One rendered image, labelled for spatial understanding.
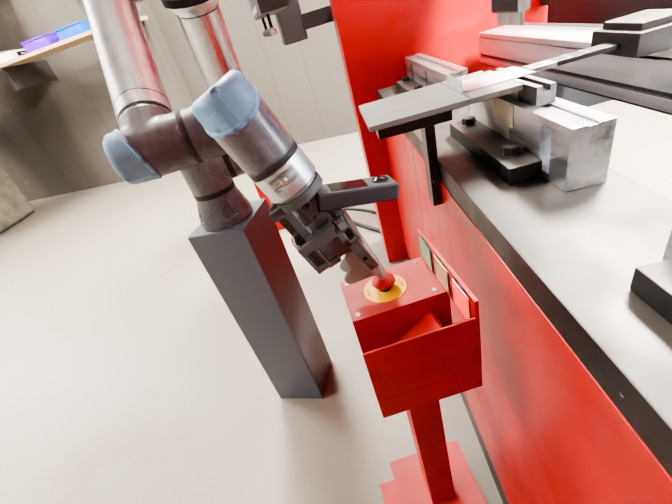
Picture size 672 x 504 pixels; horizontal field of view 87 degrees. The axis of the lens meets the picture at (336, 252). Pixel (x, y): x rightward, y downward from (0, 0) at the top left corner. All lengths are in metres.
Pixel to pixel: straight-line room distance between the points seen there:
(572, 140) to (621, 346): 0.30
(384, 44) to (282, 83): 2.87
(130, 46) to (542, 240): 0.63
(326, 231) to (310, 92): 3.86
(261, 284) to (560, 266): 0.80
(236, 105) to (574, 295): 0.41
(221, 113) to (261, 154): 0.06
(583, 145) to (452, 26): 1.12
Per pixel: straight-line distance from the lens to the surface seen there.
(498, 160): 0.68
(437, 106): 0.68
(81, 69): 5.60
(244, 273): 1.07
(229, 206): 1.01
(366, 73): 1.59
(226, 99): 0.43
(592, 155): 0.63
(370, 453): 1.33
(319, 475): 1.34
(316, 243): 0.49
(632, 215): 0.58
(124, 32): 0.69
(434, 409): 0.76
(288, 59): 4.31
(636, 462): 0.44
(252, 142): 0.43
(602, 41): 0.91
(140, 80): 0.62
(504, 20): 0.81
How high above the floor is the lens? 1.17
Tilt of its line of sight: 33 degrees down
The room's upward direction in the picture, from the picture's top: 17 degrees counter-clockwise
